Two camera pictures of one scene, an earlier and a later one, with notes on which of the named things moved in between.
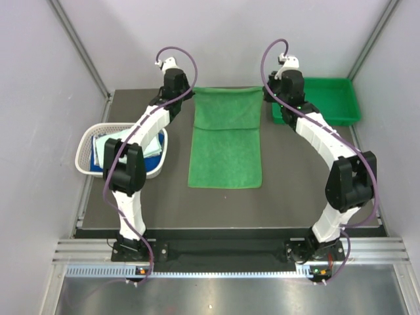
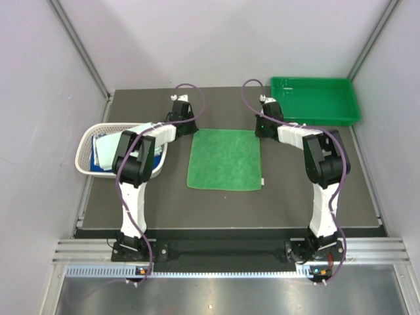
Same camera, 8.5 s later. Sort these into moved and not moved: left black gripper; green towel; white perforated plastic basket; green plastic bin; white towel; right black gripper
Moved: green towel; right black gripper; left black gripper
Not moved: white towel; white perforated plastic basket; green plastic bin
